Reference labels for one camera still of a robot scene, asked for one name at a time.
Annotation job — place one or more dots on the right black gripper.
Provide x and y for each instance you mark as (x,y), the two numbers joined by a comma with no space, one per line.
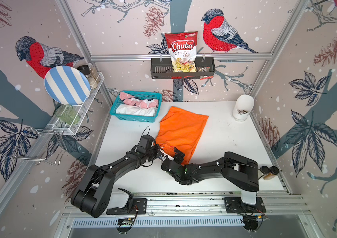
(178,158)

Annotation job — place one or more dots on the white shorts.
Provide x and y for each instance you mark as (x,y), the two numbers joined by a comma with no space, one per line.
(135,111)

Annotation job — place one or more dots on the blue striped plate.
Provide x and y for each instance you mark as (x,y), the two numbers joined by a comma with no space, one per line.
(67,85)

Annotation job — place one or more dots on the teal plastic basket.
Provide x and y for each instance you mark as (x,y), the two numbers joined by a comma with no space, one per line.
(140,95)

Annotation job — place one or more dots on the aluminium mounting rail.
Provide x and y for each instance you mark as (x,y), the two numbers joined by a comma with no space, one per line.
(207,203)

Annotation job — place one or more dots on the pink patterned garment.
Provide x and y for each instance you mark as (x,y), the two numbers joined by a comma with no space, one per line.
(132,101)

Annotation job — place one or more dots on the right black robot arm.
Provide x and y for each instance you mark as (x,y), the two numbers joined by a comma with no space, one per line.
(237,169)

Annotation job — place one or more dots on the clear spice jar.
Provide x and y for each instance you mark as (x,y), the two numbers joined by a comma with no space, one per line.
(94,77)

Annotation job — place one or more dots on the white wire wall rack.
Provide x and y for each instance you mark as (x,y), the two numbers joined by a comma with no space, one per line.
(61,137)

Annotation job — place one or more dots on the red Chuba chips bag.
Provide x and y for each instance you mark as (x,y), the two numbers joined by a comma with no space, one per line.
(182,48)

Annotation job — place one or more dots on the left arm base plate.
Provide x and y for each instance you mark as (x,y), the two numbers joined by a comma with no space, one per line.
(138,205)

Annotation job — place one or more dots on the black wall shelf basket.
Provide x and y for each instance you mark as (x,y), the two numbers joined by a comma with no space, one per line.
(166,69)

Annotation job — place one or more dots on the dark lid spice jar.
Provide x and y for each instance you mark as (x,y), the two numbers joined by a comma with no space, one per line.
(86,71)

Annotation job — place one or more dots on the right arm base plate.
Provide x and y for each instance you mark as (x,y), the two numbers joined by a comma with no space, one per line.
(235,205)

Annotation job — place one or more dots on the orange garment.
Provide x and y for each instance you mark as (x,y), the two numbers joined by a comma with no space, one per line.
(182,130)

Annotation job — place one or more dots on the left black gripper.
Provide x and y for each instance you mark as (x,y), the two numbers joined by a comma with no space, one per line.
(159,151)

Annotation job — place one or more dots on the white ceramic holder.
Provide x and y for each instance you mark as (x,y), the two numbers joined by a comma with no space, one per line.
(243,108)

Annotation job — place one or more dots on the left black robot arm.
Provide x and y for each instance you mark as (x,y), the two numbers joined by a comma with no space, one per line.
(93,194)

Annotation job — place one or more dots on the white powder spice bottle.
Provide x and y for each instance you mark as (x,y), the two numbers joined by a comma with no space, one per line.
(265,170)

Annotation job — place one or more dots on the green glass cup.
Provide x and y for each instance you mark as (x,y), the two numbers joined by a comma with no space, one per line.
(67,114)

